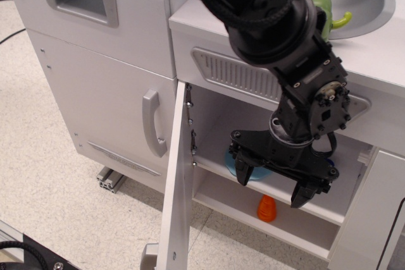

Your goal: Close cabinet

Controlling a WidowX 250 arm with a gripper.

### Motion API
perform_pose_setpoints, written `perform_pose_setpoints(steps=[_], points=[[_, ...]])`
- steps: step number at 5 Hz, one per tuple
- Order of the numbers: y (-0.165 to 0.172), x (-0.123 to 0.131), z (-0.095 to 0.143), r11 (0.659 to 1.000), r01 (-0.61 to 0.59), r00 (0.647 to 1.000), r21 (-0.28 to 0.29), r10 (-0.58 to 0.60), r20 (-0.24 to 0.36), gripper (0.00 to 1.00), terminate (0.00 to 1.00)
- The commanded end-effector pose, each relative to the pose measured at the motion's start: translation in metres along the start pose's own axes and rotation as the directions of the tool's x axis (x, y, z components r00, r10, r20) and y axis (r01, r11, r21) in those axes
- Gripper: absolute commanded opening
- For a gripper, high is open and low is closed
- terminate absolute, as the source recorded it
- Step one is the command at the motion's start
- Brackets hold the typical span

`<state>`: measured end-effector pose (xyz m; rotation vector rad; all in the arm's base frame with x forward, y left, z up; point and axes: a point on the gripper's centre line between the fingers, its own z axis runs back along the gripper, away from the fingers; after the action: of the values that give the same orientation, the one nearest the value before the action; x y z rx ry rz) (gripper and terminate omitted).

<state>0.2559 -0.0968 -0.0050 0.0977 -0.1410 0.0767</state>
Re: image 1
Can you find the green toy bell pepper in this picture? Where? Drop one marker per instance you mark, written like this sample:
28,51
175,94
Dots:
325,21

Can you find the white cabinet door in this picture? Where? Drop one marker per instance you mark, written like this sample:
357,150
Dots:
177,208
375,219

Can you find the blue toy grapes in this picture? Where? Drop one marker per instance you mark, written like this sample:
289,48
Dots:
330,162

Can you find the grey fridge door handle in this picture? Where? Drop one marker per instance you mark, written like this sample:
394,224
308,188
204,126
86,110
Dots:
150,104

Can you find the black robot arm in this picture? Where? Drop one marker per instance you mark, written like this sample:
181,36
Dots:
262,20

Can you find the white toy kitchen cabinet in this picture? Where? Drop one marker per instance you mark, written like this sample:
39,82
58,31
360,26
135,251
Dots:
374,64

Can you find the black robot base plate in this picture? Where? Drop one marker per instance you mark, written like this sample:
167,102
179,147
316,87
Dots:
24,252

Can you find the aluminium extrusion foot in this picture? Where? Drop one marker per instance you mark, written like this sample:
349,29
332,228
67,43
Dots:
110,180

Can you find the white toy fridge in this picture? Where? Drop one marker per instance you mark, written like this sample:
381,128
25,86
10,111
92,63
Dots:
98,76

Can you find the grey vent panel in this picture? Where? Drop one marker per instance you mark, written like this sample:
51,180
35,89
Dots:
237,75

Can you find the light blue toy plate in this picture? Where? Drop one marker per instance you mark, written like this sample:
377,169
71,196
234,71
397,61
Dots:
258,173

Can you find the orange toy carrot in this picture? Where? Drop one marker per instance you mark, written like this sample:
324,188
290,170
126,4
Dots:
267,209

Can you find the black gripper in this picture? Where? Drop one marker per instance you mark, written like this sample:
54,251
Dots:
308,167

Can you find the silver fridge emblem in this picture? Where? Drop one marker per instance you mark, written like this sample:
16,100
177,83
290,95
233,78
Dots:
123,160

